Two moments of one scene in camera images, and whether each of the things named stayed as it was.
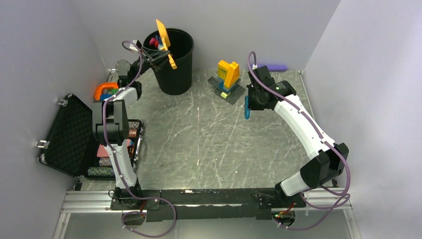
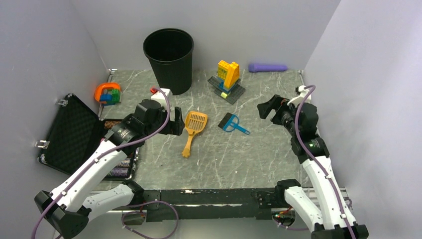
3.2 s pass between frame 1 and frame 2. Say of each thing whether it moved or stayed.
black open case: stayed
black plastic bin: stayed
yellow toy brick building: stayed
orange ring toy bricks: stayed
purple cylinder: stayed
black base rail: stayed
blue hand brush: moved
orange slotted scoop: moved
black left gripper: moved
